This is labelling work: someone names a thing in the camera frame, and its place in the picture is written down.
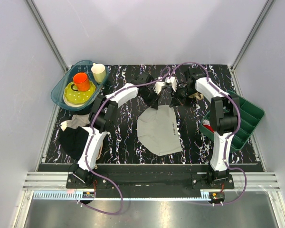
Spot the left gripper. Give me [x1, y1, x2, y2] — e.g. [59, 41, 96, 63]
[140, 88, 162, 110]

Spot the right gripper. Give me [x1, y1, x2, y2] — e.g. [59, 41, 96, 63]
[169, 85, 197, 108]

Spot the grey underwear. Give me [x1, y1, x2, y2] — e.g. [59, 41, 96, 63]
[137, 105, 182, 156]

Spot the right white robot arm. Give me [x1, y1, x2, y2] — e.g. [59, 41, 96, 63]
[165, 69, 241, 188]

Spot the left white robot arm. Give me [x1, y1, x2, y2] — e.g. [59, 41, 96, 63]
[70, 72, 165, 188]

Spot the red white rolled underwear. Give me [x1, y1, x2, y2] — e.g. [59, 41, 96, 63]
[202, 119, 214, 133]

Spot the beige ceramic mug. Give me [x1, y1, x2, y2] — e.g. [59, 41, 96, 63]
[188, 92, 204, 100]

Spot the cream yellow cup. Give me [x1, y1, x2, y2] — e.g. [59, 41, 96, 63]
[91, 63, 106, 83]

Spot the orange cup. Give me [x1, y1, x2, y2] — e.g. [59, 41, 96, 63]
[71, 73, 91, 92]

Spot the green plastic divided organizer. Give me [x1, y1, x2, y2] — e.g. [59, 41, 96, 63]
[199, 91, 266, 154]

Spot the beige tan garment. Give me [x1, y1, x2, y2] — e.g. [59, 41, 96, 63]
[95, 132, 107, 161]

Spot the light grey garment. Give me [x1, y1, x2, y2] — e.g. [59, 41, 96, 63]
[60, 114, 90, 131]

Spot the yellow green dotted plate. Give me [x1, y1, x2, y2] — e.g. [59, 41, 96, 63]
[63, 81, 96, 105]

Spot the black garment pile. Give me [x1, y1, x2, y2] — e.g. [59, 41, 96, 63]
[58, 127, 89, 160]

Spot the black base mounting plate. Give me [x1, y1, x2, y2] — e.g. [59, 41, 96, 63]
[66, 165, 234, 200]

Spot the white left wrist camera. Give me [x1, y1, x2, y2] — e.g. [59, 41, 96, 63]
[154, 82, 166, 94]

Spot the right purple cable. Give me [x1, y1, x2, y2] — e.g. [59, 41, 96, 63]
[168, 61, 247, 206]

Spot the purple cable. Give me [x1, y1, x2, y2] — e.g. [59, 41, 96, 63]
[84, 66, 171, 215]
[168, 61, 247, 206]

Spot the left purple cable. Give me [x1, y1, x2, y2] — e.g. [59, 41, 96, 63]
[84, 66, 171, 215]

